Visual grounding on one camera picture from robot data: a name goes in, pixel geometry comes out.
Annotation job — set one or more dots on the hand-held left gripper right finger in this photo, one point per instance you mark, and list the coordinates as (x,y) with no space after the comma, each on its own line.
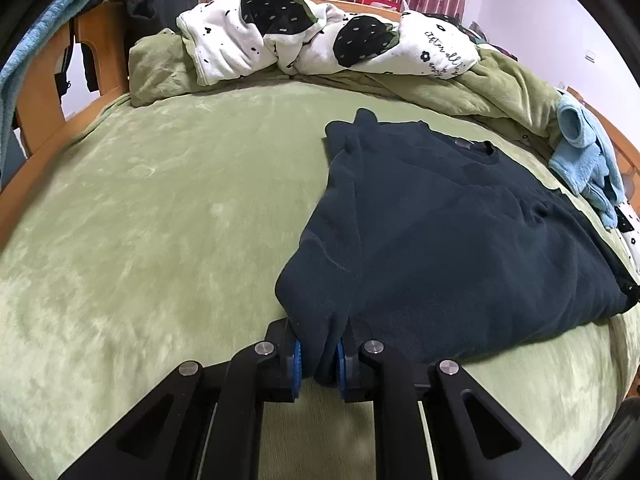
(341,367)

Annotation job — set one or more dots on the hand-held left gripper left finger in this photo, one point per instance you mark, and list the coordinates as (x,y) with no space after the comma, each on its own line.
(296,365)

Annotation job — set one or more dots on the dark navy sweatshirt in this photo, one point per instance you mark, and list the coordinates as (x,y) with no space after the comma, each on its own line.
(425,240)

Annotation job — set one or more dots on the green plush bed sheet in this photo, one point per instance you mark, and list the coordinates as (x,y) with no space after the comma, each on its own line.
(150,220)

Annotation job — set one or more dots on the light blue fleece garment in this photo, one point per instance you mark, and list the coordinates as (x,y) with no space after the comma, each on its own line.
(580,160)

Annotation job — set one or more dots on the white flower print cloth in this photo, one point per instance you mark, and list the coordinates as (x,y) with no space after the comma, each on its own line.
(630,230)

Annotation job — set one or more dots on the crumpled green plush blanket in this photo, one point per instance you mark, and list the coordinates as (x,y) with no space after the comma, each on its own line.
(155,70)

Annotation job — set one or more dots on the white black-patterned blanket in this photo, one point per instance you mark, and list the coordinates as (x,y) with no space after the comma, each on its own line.
(220,45)

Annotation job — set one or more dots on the red box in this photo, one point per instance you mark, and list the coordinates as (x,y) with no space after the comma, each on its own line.
(375,0)

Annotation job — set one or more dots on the black jacket with striped cuff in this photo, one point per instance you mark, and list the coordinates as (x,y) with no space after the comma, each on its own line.
(155,0)

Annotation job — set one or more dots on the light blue towel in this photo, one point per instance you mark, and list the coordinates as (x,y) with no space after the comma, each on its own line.
(35,35)

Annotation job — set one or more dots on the wooden bed frame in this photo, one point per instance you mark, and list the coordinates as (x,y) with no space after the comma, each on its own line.
(105,45)

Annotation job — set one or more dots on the white wall outlet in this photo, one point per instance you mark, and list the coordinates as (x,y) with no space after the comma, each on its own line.
(591,56)

